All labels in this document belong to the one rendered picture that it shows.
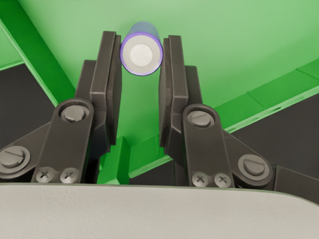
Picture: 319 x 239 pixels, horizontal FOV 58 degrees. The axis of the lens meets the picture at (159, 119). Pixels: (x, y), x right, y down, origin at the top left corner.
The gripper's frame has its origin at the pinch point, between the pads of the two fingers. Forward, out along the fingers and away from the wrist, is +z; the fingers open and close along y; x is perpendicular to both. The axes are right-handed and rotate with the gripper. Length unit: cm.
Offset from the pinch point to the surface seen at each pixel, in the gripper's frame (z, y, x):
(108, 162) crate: 5.6, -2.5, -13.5
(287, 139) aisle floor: 33, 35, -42
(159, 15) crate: 14.8, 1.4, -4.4
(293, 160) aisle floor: 31, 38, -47
